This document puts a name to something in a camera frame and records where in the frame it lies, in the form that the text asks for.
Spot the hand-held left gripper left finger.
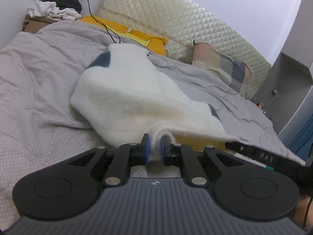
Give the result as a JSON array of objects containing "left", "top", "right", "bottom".
[{"left": 65, "top": 133, "right": 150, "bottom": 188}]

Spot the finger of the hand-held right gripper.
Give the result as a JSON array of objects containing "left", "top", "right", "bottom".
[{"left": 225, "top": 141, "right": 257, "bottom": 162}]

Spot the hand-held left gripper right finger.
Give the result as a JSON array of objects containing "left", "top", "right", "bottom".
[{"left": 160, "top": 134, "right": 247, "bottom": 188}]

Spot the white sweater with blue stripes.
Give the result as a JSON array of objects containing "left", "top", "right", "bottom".
[{"left": 70, "top": 43, "right": 235, "bottom": 162}]

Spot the black clothes pile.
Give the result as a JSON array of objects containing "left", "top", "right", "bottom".
[{"left": 40, "top": 0, "right": 82, "bottom": 14}]

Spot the white clothes pile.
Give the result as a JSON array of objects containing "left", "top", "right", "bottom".
[{"left": 26, "top": 0, "right": 81, "bottom": 21}]

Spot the person's right hand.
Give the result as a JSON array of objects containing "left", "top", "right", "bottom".
[{"left": 293, "top": 194, "right": 313, "bottom": 230}]

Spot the blue cloth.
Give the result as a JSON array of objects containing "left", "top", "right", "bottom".
[{"left": 289, "top": 113, "right": 313, "bottom": 162}]

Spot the grey duvet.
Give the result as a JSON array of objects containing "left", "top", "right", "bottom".
[{"left": 37, "top": 20, "right": 306, "bottom": 164}]

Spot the grey bedside cabinet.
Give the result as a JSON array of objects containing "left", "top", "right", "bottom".
[{"left": 254, "top": 0, "right": 313, "bottom": 142}]

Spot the plaid pillow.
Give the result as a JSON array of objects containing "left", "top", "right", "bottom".
[{"left": 191, "top": 40, "right": 253, "bottom": 98}]

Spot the yellow pillow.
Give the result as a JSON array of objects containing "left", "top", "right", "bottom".
[{"left": 79, "top": 15, "right": 169, "bottom": 57}]

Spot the light dotted bed sheet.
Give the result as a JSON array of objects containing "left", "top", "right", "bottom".
[{"left": 0, "top": 32, "right": 157, "bottom": 226}]

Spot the cream quilted headboard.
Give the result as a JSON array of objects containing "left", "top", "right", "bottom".
[{"left": 99, "top": 0, "right": 272, "bottom": 101}]

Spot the cardboard box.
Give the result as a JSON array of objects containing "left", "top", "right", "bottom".
[{"left": 23, "top": 15, "right": 59, "bottom": 33}]

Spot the black cable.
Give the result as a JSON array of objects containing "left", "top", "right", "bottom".
[{"left": 87, "top": 0, "right": 121, "bottom": 45}]

